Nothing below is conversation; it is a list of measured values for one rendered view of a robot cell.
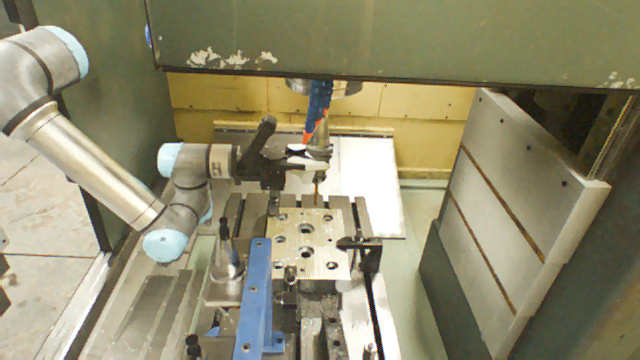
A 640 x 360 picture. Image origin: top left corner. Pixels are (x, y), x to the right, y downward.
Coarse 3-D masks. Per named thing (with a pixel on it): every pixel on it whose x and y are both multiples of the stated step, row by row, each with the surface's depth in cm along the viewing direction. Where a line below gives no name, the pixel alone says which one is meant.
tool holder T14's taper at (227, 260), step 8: (224, 240) 65; (232, 240) 66; (216, 248) 67; (224, 248) 65; (232, 248) 66; (216, 256) 67; (224, 256) 66; (232, 256) 67; (216, 264) 68; (224, 264) 67; (232, 264) 67; (224, 272) 68
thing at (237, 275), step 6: (240, 258) 71; (240, 264) 70; (210, 270) 68; (216, 270) 68; (240, 270) 68; (216, 276) 67; (222, 276) 67; (228, 276) 67; (234, 276) 68; (240, 276) 70
